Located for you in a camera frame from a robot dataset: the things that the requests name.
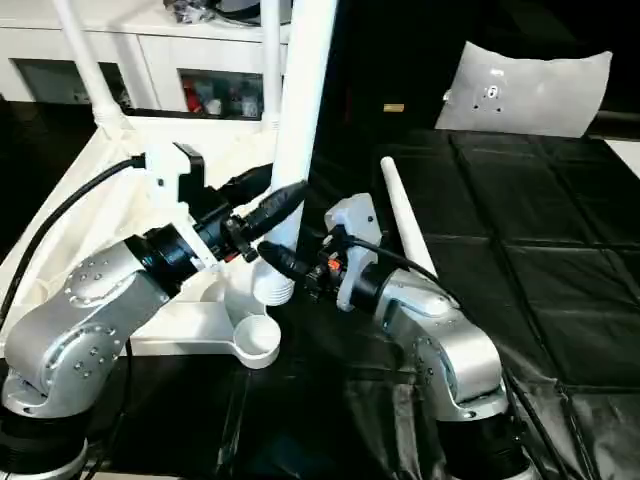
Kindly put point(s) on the white glass-door cabinet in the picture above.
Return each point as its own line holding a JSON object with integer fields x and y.
{"x": 150, "y": 45}

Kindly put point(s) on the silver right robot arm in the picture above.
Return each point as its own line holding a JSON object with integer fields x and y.
{"x": 450, "y": 350}

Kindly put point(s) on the dark round device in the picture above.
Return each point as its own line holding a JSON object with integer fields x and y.
{"x": 240, "y": 10}

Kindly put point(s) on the white plastic table leg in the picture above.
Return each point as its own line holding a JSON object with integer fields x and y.
{"x": 407, "y": 215}
{"x": 90, "y": 60}
{"x": 274, "y": 65}
{"x": 300, "y": 100}

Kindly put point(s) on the black work mat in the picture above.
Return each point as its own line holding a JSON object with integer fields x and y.
{"x": 525, "y": 225}

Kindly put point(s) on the white plastic table top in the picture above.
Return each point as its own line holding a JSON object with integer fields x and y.
{"x": 75, "y": 210}

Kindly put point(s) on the small yellow label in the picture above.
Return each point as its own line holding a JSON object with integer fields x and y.
{"x": 393, "y": 107}

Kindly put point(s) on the grey printed cushion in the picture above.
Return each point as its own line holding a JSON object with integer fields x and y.
{"x": 525, "y": 90}

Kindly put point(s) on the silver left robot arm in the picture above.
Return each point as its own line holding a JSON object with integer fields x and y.
{"x": 75, "y": 325}

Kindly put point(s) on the red box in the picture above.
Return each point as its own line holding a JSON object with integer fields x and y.
{"x": 192, "y": 97}

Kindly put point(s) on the white flat board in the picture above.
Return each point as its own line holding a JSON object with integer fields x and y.
{"x": 625, "y": 155}

